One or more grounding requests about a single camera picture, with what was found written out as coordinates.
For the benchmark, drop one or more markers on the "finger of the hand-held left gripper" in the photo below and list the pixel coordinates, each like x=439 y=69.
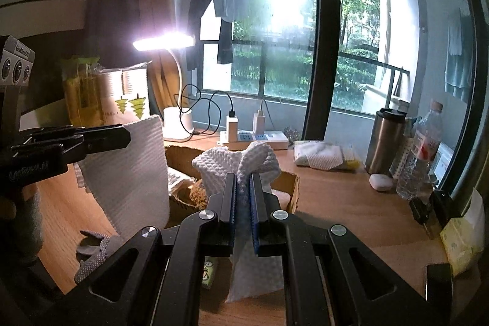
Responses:
x=107 y=137

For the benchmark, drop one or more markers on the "clear water bottle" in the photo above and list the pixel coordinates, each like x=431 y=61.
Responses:
x=418 y=165

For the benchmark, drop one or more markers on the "cardboard box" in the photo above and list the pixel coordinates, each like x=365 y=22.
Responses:
x=181 y=154

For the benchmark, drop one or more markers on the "white desk lamp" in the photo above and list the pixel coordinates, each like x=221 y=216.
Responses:
x=177 y=127

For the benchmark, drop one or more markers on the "green bag of paper cups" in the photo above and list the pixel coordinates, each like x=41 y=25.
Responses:
x=80 y=97

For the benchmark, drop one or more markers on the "tan curtain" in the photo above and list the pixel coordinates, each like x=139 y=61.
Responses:
x=160 y=5

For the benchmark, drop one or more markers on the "hanging teal towel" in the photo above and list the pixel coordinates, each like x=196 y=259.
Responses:
x=458 y=74

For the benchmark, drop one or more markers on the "brown loofah scrubber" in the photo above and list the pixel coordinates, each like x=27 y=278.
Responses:
x=198 y=194

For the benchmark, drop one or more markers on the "white tall charger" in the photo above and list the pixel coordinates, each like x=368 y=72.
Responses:
x=258 y=123

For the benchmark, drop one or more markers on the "white fine-textured towel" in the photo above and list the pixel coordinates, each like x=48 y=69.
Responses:
x=133 y=181

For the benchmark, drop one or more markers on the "white cloth packet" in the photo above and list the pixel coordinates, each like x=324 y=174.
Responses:
x=324 y=154

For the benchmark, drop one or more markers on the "white power strip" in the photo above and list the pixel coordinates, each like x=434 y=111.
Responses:
x=267 y=139

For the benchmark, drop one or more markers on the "white bag of paper cups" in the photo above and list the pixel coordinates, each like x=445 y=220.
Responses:
x=133 y=104

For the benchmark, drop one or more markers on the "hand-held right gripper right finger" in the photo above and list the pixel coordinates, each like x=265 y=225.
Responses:
x=258 y=211

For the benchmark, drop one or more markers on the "steel thermos mug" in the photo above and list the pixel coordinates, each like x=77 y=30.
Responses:
x=382 y=146

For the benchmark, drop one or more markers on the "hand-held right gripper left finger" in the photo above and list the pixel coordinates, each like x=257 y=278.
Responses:
x=231 y=211

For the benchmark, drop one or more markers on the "white earbuds case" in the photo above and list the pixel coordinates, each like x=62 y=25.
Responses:
x=381 y=182

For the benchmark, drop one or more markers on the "green cartoon tissue pack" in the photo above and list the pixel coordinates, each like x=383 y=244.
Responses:
x=210 y=272

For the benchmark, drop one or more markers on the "yellow tissue pack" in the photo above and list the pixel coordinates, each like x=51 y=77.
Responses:
x=460 y=245

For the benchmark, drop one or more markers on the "hanging dark garment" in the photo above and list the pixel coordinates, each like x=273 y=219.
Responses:
x=198 y=5

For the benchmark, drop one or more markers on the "black keys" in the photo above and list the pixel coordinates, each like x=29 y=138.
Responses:
x=420 y=213

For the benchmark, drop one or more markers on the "white square charger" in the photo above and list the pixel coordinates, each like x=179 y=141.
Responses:
x=232 y=127

